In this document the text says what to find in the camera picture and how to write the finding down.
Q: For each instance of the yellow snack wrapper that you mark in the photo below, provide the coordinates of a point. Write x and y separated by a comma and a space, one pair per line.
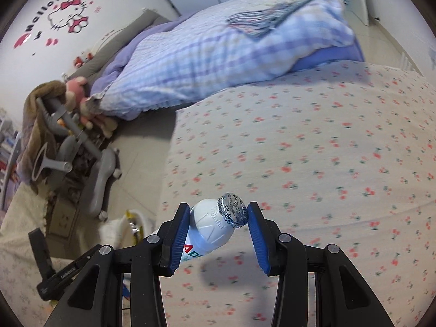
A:
133, 226

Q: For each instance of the brown fleece blanket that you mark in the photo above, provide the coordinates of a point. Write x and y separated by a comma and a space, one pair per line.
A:
32, 119

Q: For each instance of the grey bolster cushion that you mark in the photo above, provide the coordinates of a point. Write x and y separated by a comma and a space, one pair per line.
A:
136, 27

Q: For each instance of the floral tablecloth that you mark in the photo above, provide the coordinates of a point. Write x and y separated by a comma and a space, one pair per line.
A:
17, 279

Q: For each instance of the striped folded cloth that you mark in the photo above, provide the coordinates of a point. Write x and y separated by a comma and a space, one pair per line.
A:
269, 15

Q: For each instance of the pink cat wall sticker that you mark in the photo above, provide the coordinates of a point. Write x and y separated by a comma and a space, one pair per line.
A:
68, 17

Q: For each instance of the bed with floral sheet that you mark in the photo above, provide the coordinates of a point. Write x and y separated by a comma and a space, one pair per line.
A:
306, 160

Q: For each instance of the white plastic bottle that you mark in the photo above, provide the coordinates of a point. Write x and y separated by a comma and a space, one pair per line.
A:
209, 224

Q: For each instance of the white fringed cloth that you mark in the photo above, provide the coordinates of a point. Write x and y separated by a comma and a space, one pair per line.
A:
20, 211

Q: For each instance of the cardboard box with face print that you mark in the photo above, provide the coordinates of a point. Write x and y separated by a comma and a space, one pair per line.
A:
61, 218

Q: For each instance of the pink plush toy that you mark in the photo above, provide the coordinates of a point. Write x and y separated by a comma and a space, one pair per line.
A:
75, 88

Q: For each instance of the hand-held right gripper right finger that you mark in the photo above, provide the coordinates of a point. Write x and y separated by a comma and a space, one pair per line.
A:
259, 242

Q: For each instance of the white bookshelf with books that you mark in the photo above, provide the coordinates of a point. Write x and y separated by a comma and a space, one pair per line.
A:
6, 156

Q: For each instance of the small white cat plush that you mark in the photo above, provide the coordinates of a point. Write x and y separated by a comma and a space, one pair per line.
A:
81, 60

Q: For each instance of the grey wheeled chair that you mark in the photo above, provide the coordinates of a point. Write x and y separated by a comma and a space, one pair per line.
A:
98, 180

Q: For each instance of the blue plaid quilt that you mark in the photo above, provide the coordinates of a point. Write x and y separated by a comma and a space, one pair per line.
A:
211, 51

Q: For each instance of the white plastic basin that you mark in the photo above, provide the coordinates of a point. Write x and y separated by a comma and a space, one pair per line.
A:
148, 223

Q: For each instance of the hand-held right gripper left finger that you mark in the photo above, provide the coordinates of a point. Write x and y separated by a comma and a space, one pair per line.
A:
180, 238

